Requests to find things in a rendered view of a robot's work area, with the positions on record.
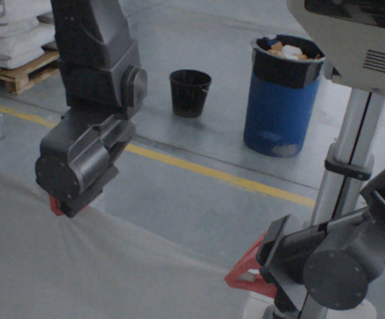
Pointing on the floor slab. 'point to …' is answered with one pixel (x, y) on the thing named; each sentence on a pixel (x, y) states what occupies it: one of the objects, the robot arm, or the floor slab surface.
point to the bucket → (189, 92)
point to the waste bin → (281, 95)
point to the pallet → (12, 82)
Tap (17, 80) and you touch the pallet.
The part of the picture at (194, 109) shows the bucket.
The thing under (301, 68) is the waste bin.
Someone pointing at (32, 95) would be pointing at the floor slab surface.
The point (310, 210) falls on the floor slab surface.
